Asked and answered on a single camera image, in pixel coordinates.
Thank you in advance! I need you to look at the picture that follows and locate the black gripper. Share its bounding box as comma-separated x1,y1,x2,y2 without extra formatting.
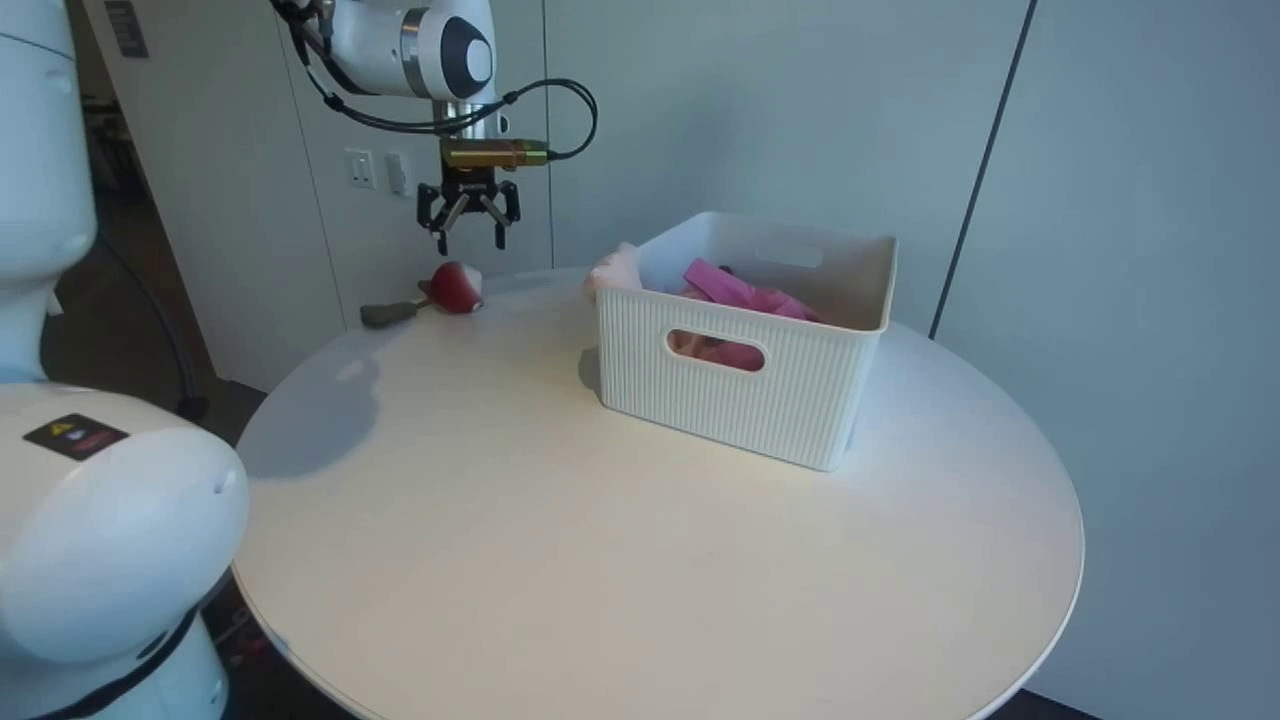
411,167,523,261

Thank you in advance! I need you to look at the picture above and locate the pink cloth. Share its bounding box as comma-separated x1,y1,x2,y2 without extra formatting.
587,241,830,374

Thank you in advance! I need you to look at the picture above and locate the white ribbed storage container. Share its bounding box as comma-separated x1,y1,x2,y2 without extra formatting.
587,208,899,476

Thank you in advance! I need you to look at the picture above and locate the red and white radish toy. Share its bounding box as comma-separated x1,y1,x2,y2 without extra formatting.
357,257,488,331

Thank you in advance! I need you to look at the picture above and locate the gold wrist camera mount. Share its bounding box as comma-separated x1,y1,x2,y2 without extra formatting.
440,137,555,177

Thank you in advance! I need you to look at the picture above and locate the grey wall sign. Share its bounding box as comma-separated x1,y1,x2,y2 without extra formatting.
101,0,157,65

